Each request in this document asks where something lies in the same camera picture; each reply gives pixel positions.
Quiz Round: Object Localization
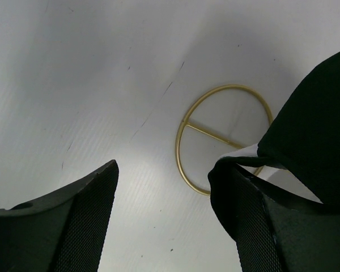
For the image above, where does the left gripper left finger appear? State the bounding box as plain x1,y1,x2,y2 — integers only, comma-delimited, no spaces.
0,160,119,271

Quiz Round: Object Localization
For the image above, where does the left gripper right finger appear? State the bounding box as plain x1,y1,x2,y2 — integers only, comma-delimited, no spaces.
232,165,340,271

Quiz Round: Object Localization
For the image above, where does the dark green baseball cap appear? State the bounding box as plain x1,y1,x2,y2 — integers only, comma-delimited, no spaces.
208,52,340,242

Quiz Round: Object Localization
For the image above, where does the gold wire hat stand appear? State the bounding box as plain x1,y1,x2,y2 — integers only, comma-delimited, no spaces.
174,83,274,197

